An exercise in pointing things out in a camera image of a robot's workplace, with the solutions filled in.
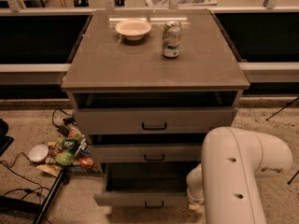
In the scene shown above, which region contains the green white soda can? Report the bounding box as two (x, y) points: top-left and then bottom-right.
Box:
(162, 21), (181, 58)

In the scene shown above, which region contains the green chip bag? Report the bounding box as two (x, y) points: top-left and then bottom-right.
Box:
(55, 137), (79, 166)

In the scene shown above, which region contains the white bowl on cabinet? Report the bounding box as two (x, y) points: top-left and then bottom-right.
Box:
(116, 19), (151, 41)

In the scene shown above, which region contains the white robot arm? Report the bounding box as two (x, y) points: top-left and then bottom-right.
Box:
(186, 127), (292, 224)

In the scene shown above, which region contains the grey drawer cabinet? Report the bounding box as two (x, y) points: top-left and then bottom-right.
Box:
(60, 8), (250, 189)

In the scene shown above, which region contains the grey top drawer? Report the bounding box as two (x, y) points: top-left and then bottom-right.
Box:
(74, 107), (237, 134)

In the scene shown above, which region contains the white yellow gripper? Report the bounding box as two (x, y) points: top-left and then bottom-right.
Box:
(189, 203), (205, 211)

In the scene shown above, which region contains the grey bottom drawer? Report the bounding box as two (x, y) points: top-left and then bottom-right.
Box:
(94, 161), (198, 209)

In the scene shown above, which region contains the orange snack bag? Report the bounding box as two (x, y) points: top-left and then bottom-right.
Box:
(79, 158), (95, 169)

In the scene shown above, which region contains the black power adapter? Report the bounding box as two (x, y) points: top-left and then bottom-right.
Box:
(57, 125), (69, 136)

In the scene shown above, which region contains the grey middle drawer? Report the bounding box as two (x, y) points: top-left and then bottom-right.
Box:
(90, 143), (201, 163)

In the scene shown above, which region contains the black stand leg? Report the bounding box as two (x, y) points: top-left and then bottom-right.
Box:
(32, 170), (68, 224)

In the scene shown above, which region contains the grey drawer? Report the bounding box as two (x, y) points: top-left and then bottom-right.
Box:
(94, 161), (198, 209)
(90, 143), (201, 163)
(74, 107), (237, 134)

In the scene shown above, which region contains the black tripod leg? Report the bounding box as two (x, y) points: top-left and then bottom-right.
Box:
(265, 97), (299, 121)

